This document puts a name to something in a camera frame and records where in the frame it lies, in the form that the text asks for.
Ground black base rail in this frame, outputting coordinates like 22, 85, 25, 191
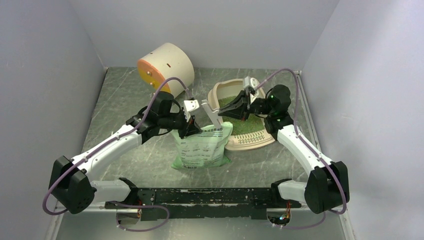
122, 187, 302, 221

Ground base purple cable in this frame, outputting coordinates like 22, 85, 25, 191
115, 201, 170, 233

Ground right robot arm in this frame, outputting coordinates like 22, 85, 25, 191
218, 84, 350, 215

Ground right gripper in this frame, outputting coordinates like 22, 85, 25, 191
218, 89, 274, 122

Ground round beige drawer cabinet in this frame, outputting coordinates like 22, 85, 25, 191
136, 42, 195, 97

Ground beige litter box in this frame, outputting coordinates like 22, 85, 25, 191
207, 78, 275, 151

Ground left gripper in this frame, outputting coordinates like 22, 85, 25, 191
159, 110, 202, 139

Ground green cat litter bag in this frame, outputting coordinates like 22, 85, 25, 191
171, 121, 233, 169

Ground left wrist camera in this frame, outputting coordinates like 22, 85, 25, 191
183, 99, 200, 123

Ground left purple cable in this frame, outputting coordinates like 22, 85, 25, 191
42, 77, 193, 216

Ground green litter pellets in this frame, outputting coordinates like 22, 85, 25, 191
222, 114, 264, 136

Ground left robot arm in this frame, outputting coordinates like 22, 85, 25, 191
48, 91, 201, 214

